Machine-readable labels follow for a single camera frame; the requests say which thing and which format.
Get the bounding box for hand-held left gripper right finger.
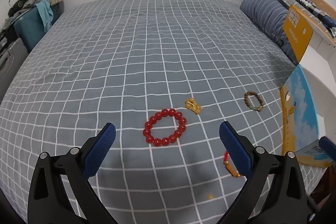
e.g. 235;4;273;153
219;121;309;224

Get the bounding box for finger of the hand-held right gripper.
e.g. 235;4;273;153
319;137;336;162

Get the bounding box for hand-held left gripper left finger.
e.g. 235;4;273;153
28;122;117;224

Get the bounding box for red cord bracelet long tails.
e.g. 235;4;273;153
223;151;242;178

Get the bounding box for blue and yellow cardboard box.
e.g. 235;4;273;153
280;5;336;168

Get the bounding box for yellow bead cluster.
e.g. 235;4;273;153
185;98;203;115

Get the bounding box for grey checked bed sheet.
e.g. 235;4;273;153
0;0;323;224

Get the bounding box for grey suitcase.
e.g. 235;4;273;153
0;38;28;83

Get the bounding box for teal suitcase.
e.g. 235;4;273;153
14;2;57;52

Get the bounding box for blue striped pillow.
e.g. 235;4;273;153
240;0;300;62

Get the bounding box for teal cloth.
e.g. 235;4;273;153
35;0;54;28

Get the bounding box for pile of dark clothes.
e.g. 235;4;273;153
7;0;40;20

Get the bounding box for red bead bracelet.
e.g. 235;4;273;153
143;108;187;146

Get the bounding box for brown bead bracelet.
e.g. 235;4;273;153
244;91;264;112

